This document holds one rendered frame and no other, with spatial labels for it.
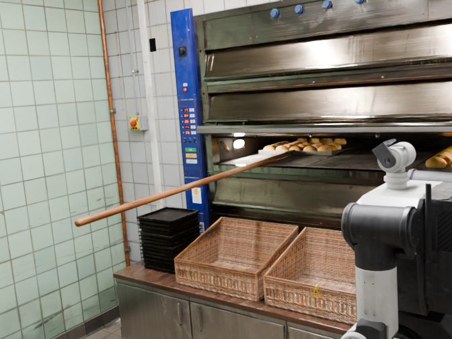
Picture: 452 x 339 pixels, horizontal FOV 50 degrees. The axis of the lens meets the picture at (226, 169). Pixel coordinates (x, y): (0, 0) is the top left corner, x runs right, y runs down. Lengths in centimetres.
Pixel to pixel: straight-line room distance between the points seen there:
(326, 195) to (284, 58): 79
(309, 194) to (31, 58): 190
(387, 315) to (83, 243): 272
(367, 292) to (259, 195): 187
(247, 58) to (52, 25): 131
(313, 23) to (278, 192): 96
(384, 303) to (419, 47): 157
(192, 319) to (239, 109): 124
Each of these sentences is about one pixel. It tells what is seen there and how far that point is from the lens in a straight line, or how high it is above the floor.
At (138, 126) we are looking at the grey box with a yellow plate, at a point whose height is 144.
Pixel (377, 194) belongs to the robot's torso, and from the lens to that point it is 127.
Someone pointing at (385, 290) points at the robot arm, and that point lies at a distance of 116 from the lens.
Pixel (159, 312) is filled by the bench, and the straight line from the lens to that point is 298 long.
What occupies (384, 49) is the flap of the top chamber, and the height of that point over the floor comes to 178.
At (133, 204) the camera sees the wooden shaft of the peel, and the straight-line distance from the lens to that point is 213.
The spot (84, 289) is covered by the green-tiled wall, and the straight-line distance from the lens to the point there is 369.
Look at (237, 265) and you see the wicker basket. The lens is 304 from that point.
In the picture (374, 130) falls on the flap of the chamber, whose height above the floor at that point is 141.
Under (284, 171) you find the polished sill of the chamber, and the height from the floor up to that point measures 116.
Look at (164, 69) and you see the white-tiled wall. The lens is 331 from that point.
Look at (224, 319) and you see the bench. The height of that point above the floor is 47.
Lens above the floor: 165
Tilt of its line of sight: 9 degrees down
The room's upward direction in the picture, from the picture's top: 4 degrees counter-clockwise
